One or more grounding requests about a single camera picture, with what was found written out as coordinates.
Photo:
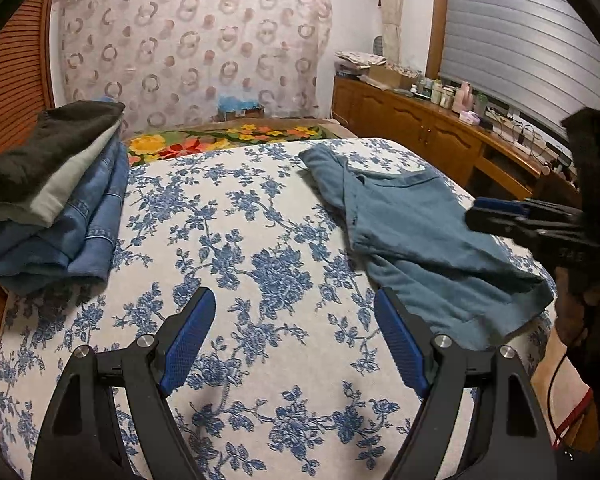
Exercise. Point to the circle-patterned sheer curtain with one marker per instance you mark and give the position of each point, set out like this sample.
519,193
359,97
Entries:
190,45

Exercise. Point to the folded grey cloth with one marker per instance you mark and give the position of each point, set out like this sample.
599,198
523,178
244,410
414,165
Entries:
70,185

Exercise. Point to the long wooden cabinet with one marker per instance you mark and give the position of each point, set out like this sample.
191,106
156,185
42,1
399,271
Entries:
410,120

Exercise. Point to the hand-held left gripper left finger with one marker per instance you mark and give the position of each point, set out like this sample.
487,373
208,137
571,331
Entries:
195,340

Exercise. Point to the open cardboard box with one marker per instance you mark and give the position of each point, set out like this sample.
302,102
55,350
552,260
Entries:
390,76

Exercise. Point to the grey window blind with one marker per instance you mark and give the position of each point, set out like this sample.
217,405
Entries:
520,45

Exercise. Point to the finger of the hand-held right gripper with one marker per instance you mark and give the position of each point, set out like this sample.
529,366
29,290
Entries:
500,205
500,224

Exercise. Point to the colourful flower blanket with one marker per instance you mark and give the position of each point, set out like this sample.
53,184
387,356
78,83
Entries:
190,142

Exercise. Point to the flat cardboard box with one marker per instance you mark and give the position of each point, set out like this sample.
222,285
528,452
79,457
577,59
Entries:
245,113

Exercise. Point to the blue pants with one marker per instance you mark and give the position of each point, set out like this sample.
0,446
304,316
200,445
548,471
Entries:
420,220

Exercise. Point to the white power strip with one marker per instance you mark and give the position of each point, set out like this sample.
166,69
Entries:
522,142

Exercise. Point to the folded blue denim jeans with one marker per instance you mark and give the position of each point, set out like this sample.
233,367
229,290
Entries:
80,240

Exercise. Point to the brown slatted wooden wardrobe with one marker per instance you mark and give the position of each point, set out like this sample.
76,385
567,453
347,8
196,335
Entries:
15,75

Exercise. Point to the blue floral white mat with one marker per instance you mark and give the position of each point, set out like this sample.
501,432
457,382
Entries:
260,220

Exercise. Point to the row of small bottles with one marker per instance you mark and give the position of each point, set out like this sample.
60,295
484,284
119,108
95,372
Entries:
447,95

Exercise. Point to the folded dark cloth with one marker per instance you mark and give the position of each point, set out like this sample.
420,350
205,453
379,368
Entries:
40,155

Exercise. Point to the blue plastic bag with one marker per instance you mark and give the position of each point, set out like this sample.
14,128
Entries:
232,101

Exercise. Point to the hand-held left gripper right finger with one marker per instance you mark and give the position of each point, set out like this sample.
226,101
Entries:
400,340

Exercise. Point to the patterned cloth pile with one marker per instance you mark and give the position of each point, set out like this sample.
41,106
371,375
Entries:
357,58

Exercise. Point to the beige tied curtain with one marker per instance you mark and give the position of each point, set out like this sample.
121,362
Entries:
405,10

